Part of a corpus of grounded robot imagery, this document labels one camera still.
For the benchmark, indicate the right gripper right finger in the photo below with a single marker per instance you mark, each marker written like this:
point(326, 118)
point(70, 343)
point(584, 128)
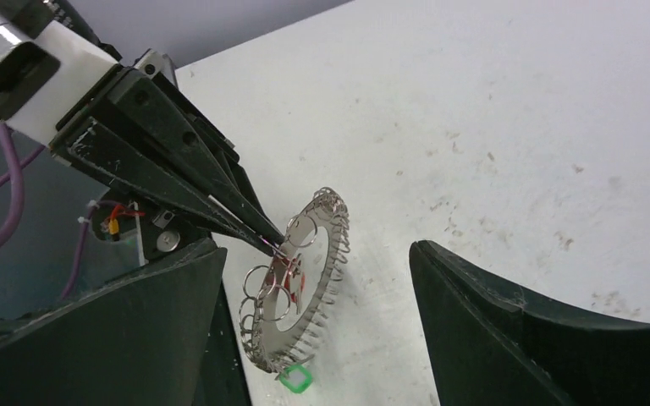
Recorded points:
point(494, 342)

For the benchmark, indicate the silver keyring disc with rings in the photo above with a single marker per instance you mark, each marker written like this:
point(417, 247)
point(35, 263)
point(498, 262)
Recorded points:
point(287, 303)

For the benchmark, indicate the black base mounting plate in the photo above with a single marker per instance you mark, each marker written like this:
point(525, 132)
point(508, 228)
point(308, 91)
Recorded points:
point(164, 336)

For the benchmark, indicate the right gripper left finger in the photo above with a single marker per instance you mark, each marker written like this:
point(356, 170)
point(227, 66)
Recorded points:
point(42, 355)

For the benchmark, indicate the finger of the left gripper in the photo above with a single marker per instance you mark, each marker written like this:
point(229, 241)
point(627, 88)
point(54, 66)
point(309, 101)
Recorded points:
point(115, 160)
point(180, 139)

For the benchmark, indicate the key with red tag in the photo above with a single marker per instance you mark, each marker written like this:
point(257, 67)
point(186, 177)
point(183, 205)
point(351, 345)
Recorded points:
point(294, 281)

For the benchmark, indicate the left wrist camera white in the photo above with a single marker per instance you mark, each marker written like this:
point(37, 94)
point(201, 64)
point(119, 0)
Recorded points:
point(50, 59)

